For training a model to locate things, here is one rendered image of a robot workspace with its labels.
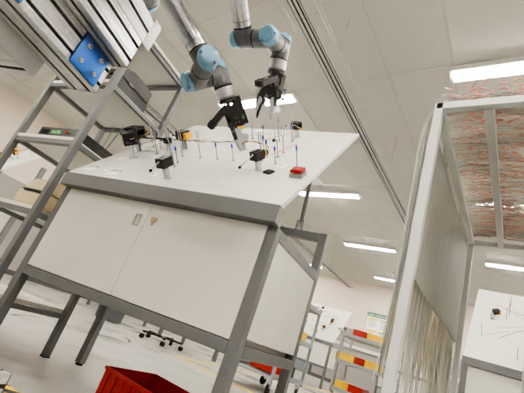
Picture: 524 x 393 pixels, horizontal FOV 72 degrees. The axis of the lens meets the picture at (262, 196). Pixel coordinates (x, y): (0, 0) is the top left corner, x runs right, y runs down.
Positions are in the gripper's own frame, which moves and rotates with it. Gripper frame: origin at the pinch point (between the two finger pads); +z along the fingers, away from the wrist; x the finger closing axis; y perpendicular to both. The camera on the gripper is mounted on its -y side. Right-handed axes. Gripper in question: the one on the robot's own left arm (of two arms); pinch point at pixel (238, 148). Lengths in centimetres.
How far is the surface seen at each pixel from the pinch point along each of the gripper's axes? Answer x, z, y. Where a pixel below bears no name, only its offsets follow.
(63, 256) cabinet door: 2, 20, -88
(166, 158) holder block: 5.4, -5.7, -31.1
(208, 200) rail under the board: -14.5, 14.9, -16.5
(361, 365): 341, 364, 44
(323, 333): 557, 428, 5
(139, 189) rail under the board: 2.8, 3.0, -46.2
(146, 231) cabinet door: -7, 20, -46
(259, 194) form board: -15.8, 18.6, 2.6
